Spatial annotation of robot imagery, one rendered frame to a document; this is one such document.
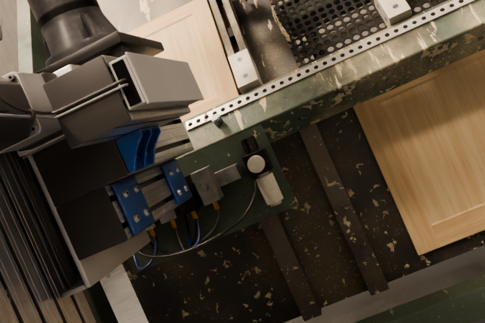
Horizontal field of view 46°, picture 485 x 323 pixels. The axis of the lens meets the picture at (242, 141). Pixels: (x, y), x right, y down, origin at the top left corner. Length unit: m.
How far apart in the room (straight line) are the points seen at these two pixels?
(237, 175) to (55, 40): 0.64
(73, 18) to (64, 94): 0.33
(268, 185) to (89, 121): 0.81
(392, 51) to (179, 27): 0.73
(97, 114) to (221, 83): 0.98
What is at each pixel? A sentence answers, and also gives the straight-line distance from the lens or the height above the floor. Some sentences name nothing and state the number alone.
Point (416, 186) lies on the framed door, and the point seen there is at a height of 0.45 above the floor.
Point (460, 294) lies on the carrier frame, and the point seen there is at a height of 0.18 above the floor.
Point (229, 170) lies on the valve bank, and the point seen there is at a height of 0.73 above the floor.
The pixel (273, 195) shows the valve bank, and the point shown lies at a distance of 1.46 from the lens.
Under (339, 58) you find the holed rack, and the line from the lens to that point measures 1.55.
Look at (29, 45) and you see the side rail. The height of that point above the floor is 1.41.
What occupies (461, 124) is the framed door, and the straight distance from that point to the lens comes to 1.80.
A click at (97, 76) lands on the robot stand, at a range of 0.72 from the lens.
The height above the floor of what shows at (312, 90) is 0.84.
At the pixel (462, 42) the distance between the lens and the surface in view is 1.58.
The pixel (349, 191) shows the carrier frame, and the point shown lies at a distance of 1.79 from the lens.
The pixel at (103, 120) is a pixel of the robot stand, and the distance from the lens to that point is 0.72.
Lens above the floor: 0.80
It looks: level
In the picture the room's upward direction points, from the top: 24 degrees counter-clockwise
